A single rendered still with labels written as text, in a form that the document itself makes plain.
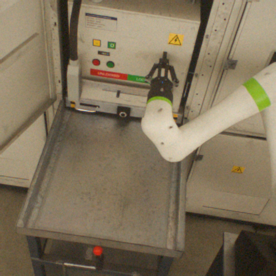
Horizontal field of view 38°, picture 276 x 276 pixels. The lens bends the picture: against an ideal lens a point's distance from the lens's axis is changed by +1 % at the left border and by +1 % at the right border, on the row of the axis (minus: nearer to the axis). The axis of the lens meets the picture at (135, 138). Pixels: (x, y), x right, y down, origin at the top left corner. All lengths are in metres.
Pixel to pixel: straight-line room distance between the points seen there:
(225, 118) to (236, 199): 1.09
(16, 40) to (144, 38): 0.48
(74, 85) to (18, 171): 0.96
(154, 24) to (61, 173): 0.70
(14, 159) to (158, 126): 1.26
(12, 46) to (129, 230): 0.81
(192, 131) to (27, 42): 0.72
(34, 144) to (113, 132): 0.57
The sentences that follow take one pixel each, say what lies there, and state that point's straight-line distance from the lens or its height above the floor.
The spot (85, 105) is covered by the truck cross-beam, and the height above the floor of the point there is 0.89.
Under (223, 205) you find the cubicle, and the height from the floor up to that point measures 0.20.
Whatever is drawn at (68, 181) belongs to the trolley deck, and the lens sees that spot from 1.64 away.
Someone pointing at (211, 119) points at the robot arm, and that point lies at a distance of 1.39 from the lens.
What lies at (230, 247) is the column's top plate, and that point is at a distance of 1.70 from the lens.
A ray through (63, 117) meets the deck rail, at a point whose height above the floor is 0.85.
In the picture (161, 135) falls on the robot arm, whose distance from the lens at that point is 1.31.
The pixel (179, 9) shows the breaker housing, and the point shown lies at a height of 1.39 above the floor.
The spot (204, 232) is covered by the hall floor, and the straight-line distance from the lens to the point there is 2.58.
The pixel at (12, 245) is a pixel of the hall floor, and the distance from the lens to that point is 2.49.
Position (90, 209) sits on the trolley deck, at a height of 0.85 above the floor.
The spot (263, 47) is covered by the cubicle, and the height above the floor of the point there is 1.31.
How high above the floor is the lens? 2.20
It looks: 49 degrees down
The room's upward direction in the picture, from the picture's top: 8 degrees clockwise
